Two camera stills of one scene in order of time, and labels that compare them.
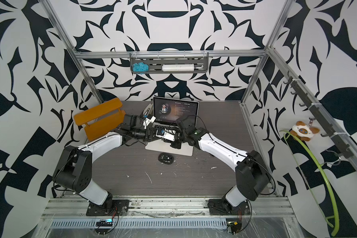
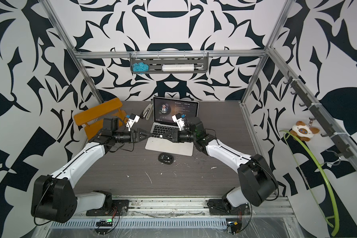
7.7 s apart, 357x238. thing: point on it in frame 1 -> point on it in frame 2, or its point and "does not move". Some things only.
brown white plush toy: x=304 y=132 does not move
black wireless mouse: x=166 y=158 does not move
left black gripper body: x=147 y=138 -> x=132 y=137
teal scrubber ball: x=140 y=67 does not move
